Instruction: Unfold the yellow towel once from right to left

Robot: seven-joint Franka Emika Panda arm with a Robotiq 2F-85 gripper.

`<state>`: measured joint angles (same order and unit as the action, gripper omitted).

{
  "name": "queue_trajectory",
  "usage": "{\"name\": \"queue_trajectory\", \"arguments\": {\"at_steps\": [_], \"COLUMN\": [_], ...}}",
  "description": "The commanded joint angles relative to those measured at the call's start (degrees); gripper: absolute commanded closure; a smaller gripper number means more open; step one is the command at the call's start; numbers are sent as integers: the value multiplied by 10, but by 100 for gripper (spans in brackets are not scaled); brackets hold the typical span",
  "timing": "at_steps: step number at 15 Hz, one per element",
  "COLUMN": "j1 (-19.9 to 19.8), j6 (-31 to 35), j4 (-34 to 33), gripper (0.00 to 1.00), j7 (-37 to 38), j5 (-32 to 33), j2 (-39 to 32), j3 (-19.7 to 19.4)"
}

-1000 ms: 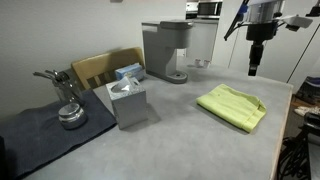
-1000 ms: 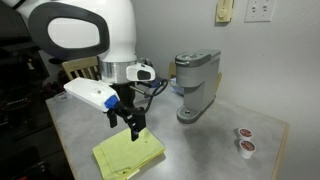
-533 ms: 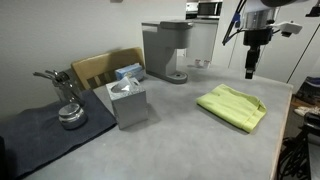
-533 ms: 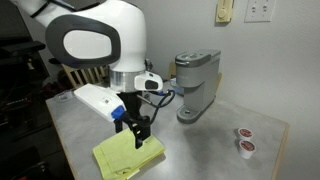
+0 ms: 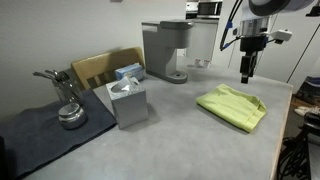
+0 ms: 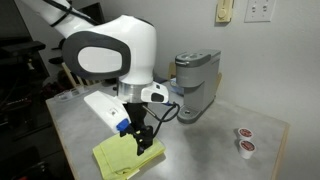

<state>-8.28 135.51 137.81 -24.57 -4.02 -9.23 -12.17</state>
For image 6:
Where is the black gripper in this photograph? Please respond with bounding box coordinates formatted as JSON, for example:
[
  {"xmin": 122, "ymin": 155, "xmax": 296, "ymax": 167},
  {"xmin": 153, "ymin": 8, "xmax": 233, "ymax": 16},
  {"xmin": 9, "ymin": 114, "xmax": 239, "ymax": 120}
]
[{"xmin": 119, "ymin": 102, "xmax": 155, "ymax": 157}]

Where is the yellow microfibre towel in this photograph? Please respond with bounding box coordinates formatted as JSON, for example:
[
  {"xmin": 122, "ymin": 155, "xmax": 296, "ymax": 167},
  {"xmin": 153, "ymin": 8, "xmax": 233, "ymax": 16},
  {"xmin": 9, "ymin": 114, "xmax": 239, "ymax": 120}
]
[{"xmin": 92, "ymin": 131, "xmax": 167, "ymax": 180}]

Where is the blue tissue pack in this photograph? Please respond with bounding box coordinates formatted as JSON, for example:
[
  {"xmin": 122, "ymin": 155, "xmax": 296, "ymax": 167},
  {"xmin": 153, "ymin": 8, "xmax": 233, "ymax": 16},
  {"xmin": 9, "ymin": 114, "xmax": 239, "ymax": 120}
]
[{"xmin": 168, "ymin": 78, "xmax": 180, "ymax": 98}]

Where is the clear plastic container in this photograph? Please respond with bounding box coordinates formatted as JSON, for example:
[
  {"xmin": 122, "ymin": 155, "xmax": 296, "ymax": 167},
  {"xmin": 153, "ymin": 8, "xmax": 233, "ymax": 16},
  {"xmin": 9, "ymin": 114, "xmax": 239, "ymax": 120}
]
[{"xmin": 54, "ymin": 84, "xmax": 91, "ymax": 103}]

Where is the grey pod coffee machine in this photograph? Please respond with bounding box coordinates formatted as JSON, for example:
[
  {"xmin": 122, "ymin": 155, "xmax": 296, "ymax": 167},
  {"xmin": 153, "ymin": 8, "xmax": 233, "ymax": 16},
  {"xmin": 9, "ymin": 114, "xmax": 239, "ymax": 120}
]
[{"xmin": 174, "ymin": 49, "xmax": 223, "ymax": 125}]

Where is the coffee pod with red lid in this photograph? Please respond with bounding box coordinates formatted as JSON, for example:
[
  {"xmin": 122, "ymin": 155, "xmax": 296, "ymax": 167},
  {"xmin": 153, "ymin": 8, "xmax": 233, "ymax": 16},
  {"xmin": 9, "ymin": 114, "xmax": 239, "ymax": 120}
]
[
  {"xmin": 237, "ymin": 127, "xmax": 255, "ymax": 141},
  {"xmin": 238, "ymin": 139, "xmax": 258, "ymax": 160}
]

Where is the black furniture stand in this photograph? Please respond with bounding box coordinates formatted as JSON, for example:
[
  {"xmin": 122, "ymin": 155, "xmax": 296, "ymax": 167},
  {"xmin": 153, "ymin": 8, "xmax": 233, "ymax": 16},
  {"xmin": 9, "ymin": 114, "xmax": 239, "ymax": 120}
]
[{"xmin": 0, "ymin": 37, "xmax": 51, "ymax": 141}]

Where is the black cable with blue plug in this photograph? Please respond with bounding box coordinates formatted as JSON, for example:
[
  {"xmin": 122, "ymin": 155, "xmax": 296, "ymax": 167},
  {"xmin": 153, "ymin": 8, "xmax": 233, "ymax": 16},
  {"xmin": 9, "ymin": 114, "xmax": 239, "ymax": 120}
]
[{"xmin": 42, "ymin": 0, "xmax": 181, "ymax": 138}]

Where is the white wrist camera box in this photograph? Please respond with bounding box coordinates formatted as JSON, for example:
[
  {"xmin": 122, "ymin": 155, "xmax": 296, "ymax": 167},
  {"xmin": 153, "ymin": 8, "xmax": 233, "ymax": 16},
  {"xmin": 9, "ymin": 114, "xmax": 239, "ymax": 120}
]
[{"xmin": 83, "ymin": 90, "xmax": 132, "ymax": 135}]

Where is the yellowed wall thermostat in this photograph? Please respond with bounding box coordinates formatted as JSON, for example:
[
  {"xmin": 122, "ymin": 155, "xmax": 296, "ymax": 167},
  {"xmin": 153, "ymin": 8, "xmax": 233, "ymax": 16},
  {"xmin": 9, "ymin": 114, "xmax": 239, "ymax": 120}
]
[{"xmin": 215, "ymin": 0, "xmax": 235, "ymax": 24}]

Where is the white light switch plate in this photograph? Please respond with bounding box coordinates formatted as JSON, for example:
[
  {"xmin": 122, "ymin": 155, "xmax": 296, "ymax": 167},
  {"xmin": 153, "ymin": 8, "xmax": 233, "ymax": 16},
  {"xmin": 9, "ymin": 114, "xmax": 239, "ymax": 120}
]
[{"xmin": 244, "ymin": 0, "xmax": 277, "ymax": 23}]

